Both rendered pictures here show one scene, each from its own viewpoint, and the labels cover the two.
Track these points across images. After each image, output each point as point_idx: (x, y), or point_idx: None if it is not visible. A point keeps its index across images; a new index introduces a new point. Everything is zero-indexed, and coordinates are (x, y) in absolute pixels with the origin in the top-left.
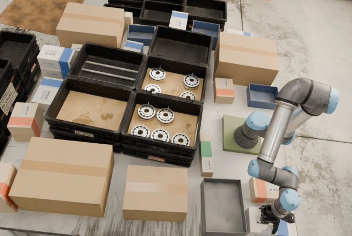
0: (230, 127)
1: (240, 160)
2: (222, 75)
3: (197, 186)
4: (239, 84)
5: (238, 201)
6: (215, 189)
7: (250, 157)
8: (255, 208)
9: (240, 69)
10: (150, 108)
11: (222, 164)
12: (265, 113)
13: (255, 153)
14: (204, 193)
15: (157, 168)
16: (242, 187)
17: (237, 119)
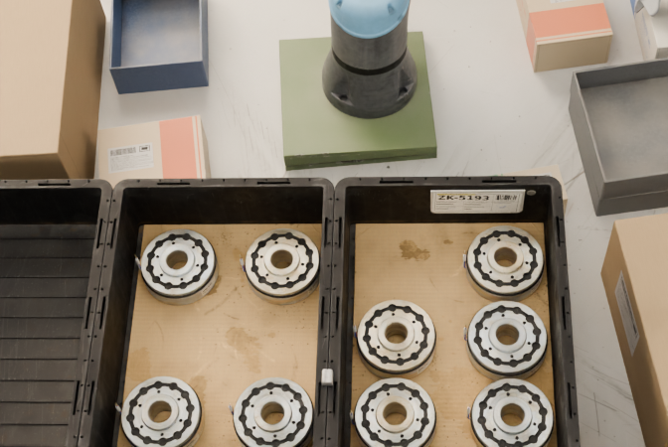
0: (337, 131)
1: (460, 100)
2: (82, 168)
3: (608, 224)
4: (97, 117)
5: (637, 84)
6: (619, 155)
7: (440, 71)
8: (656, 30)
9: (74, 83)
10: (378, 401)
11: (496, 154)
12: None
13: (424, 52)
14: (661, 177)
15: (649, 320)
16: (563, 87)
17: (294, 110)
